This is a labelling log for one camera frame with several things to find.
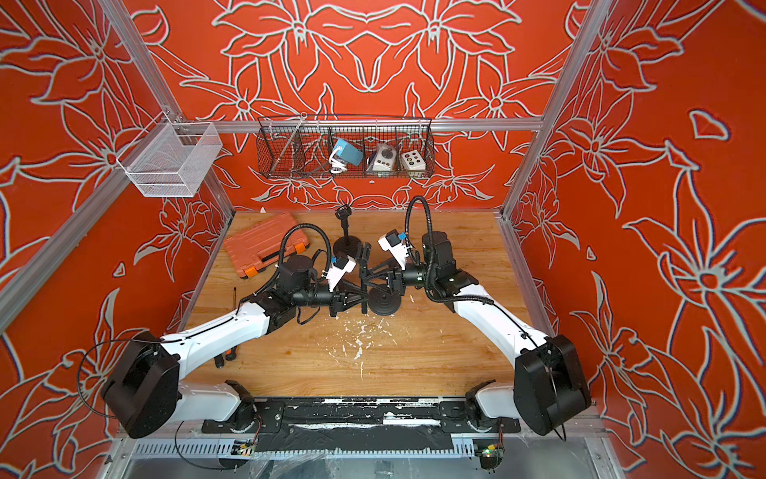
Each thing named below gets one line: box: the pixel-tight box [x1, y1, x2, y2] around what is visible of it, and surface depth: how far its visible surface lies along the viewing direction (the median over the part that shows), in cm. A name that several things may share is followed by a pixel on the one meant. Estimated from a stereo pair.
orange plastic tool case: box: [223, 211, 310, 279], surface depth 106 cm
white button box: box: [400, 149, 426, 175], surface depth 97 cm
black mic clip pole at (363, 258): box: [358, 241, 373, 315], surface depth 71 cm
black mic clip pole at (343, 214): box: [335, 204, 353, 239], surface depth 96 cm
